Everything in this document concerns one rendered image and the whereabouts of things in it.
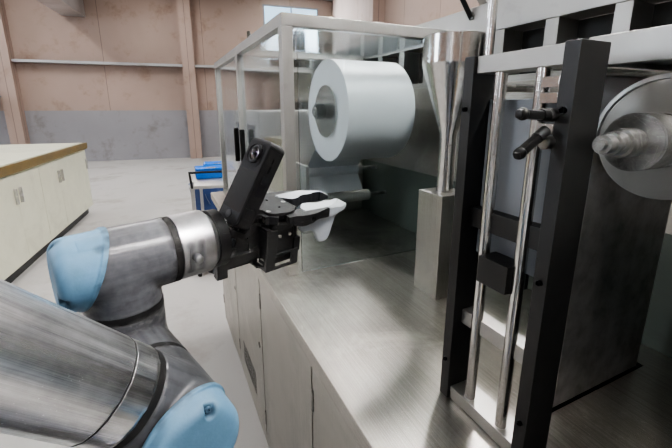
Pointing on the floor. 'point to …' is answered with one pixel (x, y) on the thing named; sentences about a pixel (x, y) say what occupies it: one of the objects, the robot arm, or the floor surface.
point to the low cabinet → (39, 200)
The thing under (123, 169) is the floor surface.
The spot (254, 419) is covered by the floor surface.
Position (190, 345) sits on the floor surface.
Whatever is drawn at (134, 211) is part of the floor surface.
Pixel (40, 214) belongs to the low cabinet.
